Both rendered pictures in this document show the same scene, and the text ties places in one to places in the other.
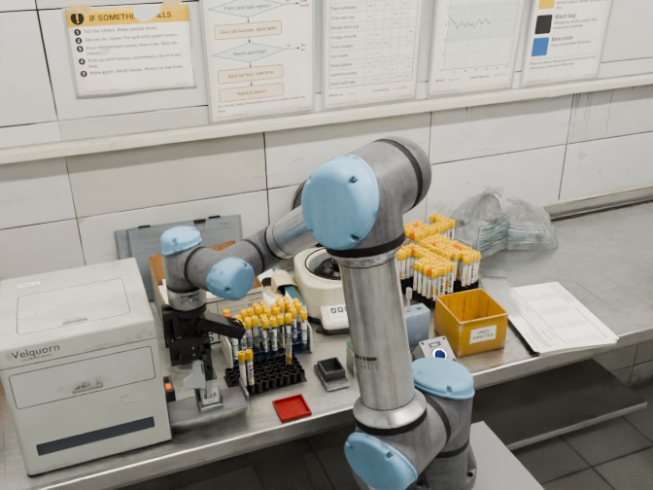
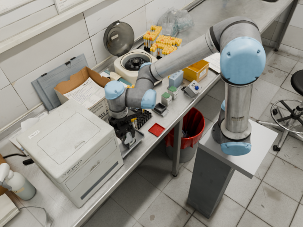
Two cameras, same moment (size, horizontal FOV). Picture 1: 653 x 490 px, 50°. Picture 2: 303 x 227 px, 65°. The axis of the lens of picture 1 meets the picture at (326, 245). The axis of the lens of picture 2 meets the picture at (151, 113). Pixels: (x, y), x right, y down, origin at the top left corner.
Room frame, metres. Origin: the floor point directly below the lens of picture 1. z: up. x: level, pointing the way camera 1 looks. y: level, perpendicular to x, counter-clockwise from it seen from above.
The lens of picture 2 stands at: (0.52, 0.45, 1.91)
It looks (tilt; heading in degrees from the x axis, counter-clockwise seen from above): 49 degrees down; 333
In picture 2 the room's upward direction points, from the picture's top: 4 degrees counter-clockwise
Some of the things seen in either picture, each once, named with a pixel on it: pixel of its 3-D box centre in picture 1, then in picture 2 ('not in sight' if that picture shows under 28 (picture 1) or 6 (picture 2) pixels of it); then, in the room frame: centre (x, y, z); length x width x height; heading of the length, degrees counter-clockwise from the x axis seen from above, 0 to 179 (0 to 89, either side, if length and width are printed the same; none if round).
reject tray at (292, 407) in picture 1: (292, 407); (156, 129); (1.20, 0.08, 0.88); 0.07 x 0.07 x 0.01; 21
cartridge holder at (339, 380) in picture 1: (330, 371); (160, 108); (1.31, -0.01, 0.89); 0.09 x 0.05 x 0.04; 20
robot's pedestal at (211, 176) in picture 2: not in sight; (212, 176); (0.97, -0.19, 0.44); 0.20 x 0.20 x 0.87; 21
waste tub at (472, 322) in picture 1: (469, 322); (194, 69); (1.46, -0.35, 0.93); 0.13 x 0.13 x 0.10; 18
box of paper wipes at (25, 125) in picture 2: not in sight; (33, 129); (1.50, 0.65, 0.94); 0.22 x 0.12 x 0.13; 115
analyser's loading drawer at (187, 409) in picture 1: (198, 402); (126, 145); (1.17, 0.28, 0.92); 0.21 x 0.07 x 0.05; 111
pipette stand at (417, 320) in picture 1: (407, 329); (176, 80); (1.43, -0.20, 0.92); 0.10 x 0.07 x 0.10; 113
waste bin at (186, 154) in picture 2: not in sight; (180, 136); (1.46, -0.29, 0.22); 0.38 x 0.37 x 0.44; 111
